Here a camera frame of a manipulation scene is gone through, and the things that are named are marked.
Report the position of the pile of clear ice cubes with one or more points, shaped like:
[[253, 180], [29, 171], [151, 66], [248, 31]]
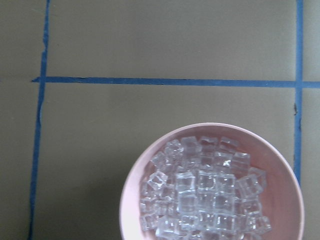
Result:
[[203, 188]]

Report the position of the pink bowl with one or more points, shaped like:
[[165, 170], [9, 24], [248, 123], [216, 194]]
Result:
[[282, 200]]

